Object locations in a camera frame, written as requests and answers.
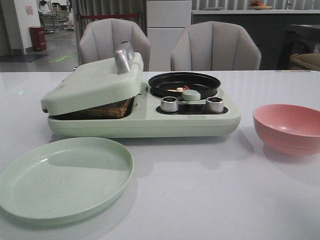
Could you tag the red trash bin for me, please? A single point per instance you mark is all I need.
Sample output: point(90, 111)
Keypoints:
point(37, 37)

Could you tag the fruit plate on counter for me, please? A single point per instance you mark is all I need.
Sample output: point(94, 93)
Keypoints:
point(257, 5)

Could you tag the right silver control knob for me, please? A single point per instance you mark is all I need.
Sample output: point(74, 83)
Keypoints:
point(214, 105)

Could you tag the dark kitchen counter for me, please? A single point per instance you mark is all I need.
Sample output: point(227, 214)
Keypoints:
point(266, 27)

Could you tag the light green round plate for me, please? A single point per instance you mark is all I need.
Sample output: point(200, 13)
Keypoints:
point(65, 181)

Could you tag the green breakfast maker base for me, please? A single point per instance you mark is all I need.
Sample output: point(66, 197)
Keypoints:
point(146, 122)

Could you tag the bread slice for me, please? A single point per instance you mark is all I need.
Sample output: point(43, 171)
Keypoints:
point(116, 110)

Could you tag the orange shrimp pieces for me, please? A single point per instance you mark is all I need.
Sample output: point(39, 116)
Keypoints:
point(179, 89)

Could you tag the pink plastic bowl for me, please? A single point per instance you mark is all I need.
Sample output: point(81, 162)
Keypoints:
point(290, 129)

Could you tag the grey upholstered chair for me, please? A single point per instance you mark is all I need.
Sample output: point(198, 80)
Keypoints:
point(102, 37)
point(215, 46)

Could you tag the silver control knob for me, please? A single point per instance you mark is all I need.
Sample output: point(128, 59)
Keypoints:
point(214, 105)
point(169, 104)

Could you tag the right grey upholstered chair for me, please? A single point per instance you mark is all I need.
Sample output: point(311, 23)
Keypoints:
point(215, 46)

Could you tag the black round frying pan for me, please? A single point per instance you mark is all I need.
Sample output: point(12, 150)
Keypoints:
point(166, 84)

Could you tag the left grey upholstered chair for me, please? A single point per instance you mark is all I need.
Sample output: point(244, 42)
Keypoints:
point(102, 37)

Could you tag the dark washing machine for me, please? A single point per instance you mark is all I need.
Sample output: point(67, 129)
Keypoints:
point(298, 39)

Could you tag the green breakfast maker lid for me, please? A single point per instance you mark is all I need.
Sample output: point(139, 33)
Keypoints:
point(97, 83)

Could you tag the left silver control knob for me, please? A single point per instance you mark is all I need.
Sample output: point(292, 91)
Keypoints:
point(169, 104)

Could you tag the white refrigerator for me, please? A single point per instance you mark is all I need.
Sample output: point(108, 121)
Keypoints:
point(165, 20)

